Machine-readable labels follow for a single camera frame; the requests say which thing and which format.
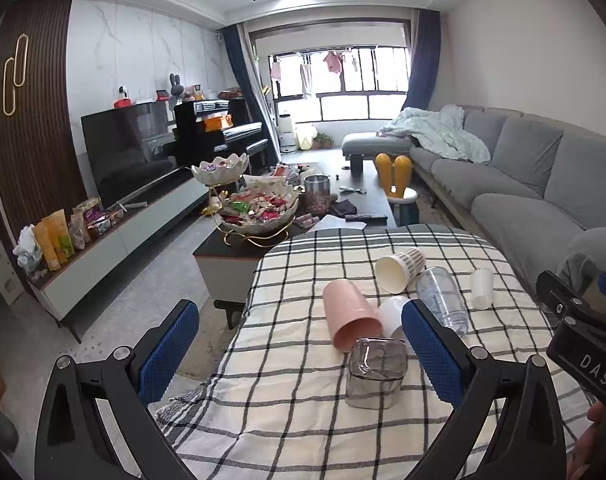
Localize clear plastic cup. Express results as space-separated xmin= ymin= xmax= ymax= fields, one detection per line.
xmin=415 ymin=266 xmax=470 ymax=337

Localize gold wall ornament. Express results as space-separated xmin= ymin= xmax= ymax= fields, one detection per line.
xmin=2 ymin=33 xmax=29 ymax=116

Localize black and white checked tablecloth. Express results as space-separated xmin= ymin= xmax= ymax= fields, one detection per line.
xmin=155 ymin=224 xmax=606 ymax=480

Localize dark coffee table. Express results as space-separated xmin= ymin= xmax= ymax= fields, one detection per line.
xmin=193 ymin=160 xmax=400 ymax=317

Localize grey square transparent cup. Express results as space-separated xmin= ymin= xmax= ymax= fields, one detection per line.
xmin=345 ymin=338 xmax=409 ymax=409

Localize window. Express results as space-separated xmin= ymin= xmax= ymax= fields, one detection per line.
xmin=268 ymin=47 xmax=412 ymax=124

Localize tiered white snack bowl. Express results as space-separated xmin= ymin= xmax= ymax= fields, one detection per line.
xmin=191 ymin=154 xmax=304 ymax=249

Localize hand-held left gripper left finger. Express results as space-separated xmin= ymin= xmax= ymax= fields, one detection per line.
xmin=34 ymin=299 xmax=201 ymax=480

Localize white TV cabinet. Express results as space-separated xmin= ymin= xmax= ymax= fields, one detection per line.
xmin=25 ymin=177 xmax=220 ymax=342

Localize white air purifier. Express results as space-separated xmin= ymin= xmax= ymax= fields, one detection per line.
xmin=277 ymin=114 xmax=298 ymax=154

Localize glass jar of nuts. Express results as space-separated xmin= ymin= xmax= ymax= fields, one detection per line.
xmin=303 ymin=174 xmax=331 ymax=215

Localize yellow rabbit-ear stool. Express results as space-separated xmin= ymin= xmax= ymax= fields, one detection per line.
xmin=374 ymin=153 xmax=422 ymax=217

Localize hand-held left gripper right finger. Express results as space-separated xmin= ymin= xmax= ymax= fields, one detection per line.
xmin=401 ymin=298 xmax=568 ymax=480

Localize white paper sheet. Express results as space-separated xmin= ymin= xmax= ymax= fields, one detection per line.
xmin=308 ymin=214 xmax=369 ymax=234

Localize pink plastic cup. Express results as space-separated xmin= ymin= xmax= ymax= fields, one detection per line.
xmin=322 ymin=278 xmax=384 ymax=353

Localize grey sofa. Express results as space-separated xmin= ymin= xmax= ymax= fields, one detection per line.
xmin=341 ymin=104 xmax=606 ymax=307

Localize white plastic cup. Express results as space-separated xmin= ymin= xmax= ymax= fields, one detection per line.
xmin=377 ymin=296 xmax=412 ymax=341

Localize blue curtain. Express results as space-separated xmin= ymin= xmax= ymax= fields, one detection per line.
xmin=407 ymin=10 xmax=442 ymax=111
xmin=222 ymin=24 xmax=280 ymax=171

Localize person's right hand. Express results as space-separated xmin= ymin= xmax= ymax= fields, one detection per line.
xmin=585 ymin=402 xmax=606 ymax=442

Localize patterned paper cup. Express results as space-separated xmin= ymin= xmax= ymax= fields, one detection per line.
xmin=374 ymin=247 xmax=428 ymax=295

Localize orange snack packets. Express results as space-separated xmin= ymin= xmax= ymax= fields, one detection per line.
xmin=32 ymin=209 xmax=86 ymax=272

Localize black television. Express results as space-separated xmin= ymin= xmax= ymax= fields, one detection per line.
xmin=80 ymin=101 xmax=185 ymax=210

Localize white plastic bag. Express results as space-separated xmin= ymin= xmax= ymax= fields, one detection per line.
xmin=12 ymin=224 xmax=45 ymax=274

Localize small translucent white cup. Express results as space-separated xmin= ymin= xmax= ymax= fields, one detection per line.
xmin=470 ymin=267 xmax=494 ymax=310

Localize black piano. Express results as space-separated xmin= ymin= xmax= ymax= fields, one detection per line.
xmin=174 ymin=97 xmax=270 ymax=171

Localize light blue blanket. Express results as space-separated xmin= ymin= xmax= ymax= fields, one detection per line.
xmin=377 ymin=104 xmax=492 ymax=164

